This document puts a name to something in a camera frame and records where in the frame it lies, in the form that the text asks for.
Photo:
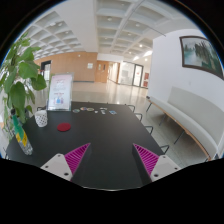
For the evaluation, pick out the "white ceramic cup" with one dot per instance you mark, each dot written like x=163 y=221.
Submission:
x=41 y=118

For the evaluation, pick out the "yellow round badge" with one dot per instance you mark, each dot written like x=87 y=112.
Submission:
x=90 y=109

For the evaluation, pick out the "green leafy potted plant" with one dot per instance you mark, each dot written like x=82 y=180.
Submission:
x=19 y=77

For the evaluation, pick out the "black chair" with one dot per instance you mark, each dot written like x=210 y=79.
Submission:
x=149 y=128
x=165 y=148
x=139 y=116

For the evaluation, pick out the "black chair near right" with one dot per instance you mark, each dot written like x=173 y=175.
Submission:
x=165 y=148

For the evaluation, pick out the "black chair middle right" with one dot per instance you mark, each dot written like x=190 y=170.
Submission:
x=149 y=128

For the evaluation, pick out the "pink white sign stand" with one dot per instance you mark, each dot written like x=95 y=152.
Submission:
x=60 y=93

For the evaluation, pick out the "framed landscape painting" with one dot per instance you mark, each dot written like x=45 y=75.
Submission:
x=198 y=53

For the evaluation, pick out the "black chair far right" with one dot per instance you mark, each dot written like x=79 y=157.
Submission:
x=139 y=116

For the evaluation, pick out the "green round badge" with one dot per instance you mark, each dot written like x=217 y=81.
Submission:
x=76 y=110

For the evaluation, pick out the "long white bench sofa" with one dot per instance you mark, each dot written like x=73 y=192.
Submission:
x=200 y=118

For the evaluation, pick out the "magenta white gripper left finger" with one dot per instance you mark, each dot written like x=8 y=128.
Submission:
x=65 y=166

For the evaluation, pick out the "red round coaster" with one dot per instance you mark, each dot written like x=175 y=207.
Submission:
x=62 y=127

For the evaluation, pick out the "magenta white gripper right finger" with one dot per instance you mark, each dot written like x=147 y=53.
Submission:
x=153 y=166

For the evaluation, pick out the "blue small card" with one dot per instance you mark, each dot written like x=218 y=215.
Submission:
x=113 y=112

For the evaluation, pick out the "clear plastic water bottle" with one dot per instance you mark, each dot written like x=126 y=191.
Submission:
x=21 y=135

